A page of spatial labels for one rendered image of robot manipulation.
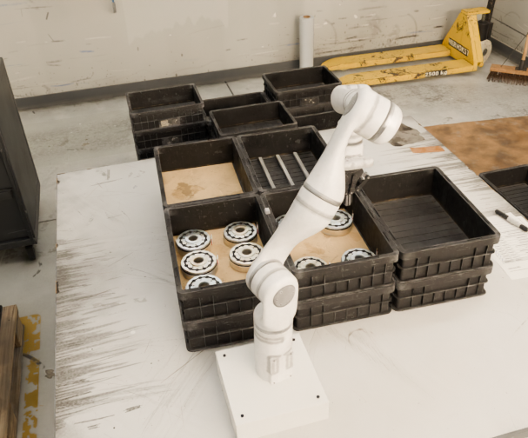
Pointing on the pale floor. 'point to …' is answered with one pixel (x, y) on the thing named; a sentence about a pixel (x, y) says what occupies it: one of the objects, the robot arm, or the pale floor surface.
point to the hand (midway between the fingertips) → (347, 198)
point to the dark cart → (1, 165)
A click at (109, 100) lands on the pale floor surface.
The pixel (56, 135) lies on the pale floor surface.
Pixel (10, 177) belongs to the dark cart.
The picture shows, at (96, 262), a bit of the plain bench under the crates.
